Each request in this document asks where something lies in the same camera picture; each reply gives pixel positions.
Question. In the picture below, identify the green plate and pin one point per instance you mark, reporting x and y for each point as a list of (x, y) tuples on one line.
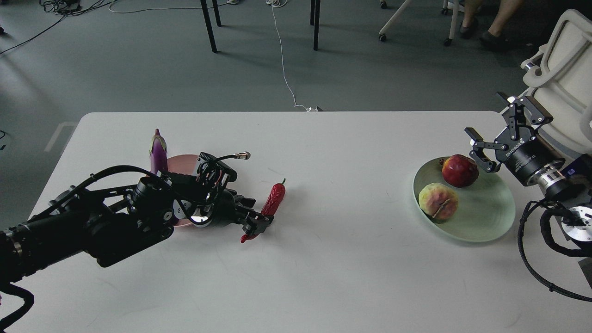
[(486, 208)]

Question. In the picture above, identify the purple eggplant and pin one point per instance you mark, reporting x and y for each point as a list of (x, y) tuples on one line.
[(158, 154)]

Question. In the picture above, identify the black table legs left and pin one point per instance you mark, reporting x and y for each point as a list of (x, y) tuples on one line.
[(208, 23)]

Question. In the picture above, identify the black table legs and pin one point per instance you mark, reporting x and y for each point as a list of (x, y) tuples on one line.
[(208, 23), (314, 21)]

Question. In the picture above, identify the pink plate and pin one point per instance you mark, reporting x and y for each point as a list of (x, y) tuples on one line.
[(183, 163)]

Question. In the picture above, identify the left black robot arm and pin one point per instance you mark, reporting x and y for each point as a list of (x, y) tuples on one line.
[(123, 210)]

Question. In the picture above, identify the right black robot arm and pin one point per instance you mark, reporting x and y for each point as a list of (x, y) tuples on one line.
[(565, 223)]

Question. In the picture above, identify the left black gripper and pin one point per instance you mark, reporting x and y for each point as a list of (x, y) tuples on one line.
[(225, 212)]

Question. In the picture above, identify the black table legs right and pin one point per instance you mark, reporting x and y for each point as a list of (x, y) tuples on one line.
[(314, 21)]

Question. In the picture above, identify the yellow-pink peach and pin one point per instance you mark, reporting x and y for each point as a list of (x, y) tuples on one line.
[(438, 201)]

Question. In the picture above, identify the white office chair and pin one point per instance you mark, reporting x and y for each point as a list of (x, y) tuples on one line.
[(559, 76)]

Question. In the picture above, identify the white chair base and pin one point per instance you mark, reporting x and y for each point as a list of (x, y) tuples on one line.
[(405, 15)]

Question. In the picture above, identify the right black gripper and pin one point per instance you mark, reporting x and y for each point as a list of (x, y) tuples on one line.
[(518, 146)]

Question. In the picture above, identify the red chili pepper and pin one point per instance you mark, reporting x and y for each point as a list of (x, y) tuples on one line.
[(274, 199)]

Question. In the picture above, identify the red pomegranate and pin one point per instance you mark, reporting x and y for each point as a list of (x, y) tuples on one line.
[(458, 170)]

